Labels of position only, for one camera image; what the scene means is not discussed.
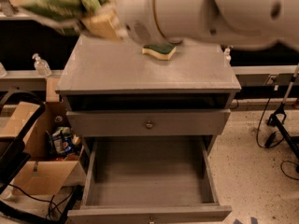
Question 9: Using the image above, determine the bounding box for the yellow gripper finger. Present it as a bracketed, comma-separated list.
[81, 7, 128, 41]

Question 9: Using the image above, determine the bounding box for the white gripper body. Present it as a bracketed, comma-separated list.
[116, 0, 166, 45]

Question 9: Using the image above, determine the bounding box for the green jalapeno chip bag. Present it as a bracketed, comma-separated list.
[19, 0, 107, 36]

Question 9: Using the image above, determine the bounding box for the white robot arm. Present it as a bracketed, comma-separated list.
[87, 0, 299, 50]

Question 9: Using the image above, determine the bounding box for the closed grey top drawer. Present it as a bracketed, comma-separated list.
[66, 109, 231, 137]

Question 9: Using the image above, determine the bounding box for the grey wooden drawer cabinet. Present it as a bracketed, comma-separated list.
[54, 35, 242, 224]

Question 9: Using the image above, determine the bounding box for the blue snack bag in box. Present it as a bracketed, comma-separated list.
[46, 126, 75, 156]

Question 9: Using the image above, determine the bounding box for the open grey middle drawer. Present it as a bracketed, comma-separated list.
[68, 136, 232, 224]

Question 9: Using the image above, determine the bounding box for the green and yellow sponge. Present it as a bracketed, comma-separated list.
[142, 44, 177, 61]

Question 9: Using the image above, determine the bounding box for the clear sanitizer bottle left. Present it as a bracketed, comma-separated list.
[32, 53, 51, 77]

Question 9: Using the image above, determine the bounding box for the white pump bottle right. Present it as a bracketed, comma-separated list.
[223, 46, 233, 65]

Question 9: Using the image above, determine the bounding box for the cardboard box with snacks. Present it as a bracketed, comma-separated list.
[11, 77, 86, 195]

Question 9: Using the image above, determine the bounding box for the black stand with cables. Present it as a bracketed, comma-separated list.
[255, 63, 299, 181]

